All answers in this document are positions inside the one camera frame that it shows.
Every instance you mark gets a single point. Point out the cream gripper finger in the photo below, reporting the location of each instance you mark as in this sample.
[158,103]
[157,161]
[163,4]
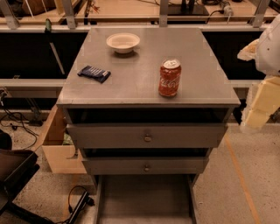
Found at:
[262,102]
[249,52]

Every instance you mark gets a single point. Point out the red coke can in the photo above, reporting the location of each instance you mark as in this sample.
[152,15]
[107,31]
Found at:
[170,72]

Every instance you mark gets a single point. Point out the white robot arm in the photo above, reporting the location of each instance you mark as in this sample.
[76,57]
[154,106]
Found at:
[268,56]

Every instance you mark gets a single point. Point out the white paper bowl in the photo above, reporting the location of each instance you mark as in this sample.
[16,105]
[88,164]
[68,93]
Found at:
[123,42]

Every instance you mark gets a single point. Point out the grey metal drawer cabinet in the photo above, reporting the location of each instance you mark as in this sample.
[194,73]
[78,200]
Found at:
[130,94]

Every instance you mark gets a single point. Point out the blue snack packet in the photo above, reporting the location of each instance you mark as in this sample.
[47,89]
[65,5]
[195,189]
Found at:
[94,73]

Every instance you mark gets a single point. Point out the bottom open drawer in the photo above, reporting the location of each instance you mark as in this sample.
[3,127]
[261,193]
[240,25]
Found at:
[145,199]

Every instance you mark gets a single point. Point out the lower grey drawer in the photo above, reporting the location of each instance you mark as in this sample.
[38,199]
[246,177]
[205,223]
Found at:
[144,165]

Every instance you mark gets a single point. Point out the grey drawer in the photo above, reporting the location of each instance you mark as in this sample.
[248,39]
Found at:
[144,165]
[146,136]

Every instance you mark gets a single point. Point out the upper grey drawer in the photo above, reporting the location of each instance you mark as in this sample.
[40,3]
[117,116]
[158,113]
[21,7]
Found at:
[146,136]

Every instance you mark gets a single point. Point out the black power strip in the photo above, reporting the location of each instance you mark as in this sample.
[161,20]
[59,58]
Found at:
[85,200]

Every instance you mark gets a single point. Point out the wooden box on floor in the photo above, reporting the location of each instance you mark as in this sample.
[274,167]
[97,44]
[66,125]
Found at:
[62,158]

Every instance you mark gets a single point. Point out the black chair base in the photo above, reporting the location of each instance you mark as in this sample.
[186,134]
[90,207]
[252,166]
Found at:
[17,167]

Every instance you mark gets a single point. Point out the green handled tool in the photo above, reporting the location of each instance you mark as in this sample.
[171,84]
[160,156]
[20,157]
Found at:
[48,33]

